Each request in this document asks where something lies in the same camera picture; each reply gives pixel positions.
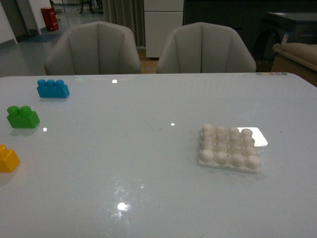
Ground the yellow two-stud toy block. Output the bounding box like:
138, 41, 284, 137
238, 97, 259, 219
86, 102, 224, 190
0, 144, 20, 173

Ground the blue three-stud toy block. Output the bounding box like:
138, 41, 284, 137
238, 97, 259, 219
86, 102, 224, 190
37, 79, 70, 98

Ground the green two-stud toy block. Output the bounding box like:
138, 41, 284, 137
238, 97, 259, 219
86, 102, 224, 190
7, 106, 40, 128

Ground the right beige armchair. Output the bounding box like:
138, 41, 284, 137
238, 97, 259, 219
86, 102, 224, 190
157, 22, 256, 74

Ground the beige armchair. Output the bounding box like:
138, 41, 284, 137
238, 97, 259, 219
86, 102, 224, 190
44, 21, 141, 75
157, 22, 256, 74

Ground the left beige armchair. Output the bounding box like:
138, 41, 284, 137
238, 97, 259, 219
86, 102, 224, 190
44, 21, 141, 75

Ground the white drawer cabinet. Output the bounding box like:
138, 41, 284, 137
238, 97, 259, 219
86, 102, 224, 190
144, 0, 184, 58

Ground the beige curtain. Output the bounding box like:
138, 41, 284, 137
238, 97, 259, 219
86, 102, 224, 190
102, 0, 146, 48

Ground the coloured sticker strip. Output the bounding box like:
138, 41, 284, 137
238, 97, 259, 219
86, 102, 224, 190
256, 72, 287, 76

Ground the red box on floor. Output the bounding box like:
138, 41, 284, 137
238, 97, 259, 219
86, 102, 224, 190
41, 7, 59, 31

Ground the brown sofa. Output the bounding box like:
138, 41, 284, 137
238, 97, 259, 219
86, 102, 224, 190
271, 43, 317, 86

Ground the white studded base plate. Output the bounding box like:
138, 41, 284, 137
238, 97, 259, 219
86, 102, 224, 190
198, 123, 263, 174

